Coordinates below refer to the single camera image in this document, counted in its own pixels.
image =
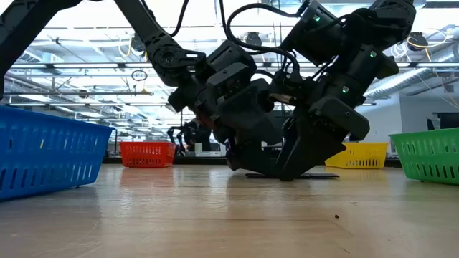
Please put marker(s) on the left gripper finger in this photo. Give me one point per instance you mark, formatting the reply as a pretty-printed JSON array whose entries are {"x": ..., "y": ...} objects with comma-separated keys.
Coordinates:
[{"x": 254, "y": 159}]

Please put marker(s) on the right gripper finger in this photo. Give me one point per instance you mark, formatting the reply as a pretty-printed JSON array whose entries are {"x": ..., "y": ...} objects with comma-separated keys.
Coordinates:
[{"x": 308, "y": 154}]

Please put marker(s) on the green plastic basket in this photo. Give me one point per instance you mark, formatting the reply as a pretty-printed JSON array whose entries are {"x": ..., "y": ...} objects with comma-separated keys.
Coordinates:
[{"x": 430, "y": 157}]

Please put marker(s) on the black background robot arm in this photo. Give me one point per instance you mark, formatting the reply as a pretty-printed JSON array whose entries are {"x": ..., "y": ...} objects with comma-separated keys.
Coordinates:
[{"x": 174, "y": 139}]

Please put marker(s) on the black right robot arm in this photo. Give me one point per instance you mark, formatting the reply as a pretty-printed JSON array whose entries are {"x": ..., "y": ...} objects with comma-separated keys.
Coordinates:
[{"x": 391, "y": 21}]

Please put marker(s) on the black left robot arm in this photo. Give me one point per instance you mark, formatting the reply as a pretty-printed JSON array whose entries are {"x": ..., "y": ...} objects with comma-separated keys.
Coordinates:
[{"x": 21, "y": 36}]

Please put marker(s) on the yellow plastic basket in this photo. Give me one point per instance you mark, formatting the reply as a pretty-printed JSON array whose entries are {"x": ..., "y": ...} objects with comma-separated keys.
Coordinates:
[{"x": 365, "y": 156}]

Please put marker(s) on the person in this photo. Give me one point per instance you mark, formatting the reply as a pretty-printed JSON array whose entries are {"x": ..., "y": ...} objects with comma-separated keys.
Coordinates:
[{"x": 199, "y": 138}]

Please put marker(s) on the red plastic basket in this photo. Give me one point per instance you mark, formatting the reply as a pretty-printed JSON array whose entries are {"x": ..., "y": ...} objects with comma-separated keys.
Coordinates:
[{"x": 147, "y": 155}]

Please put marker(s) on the blue plastic basket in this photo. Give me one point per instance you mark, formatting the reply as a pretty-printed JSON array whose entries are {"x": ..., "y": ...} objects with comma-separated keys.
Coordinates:
[{"x": 43, "y": 154}]

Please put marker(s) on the black wall screen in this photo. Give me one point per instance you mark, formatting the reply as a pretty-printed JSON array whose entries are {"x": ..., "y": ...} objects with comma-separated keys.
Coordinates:
[{"x": 448, "y": 121}]

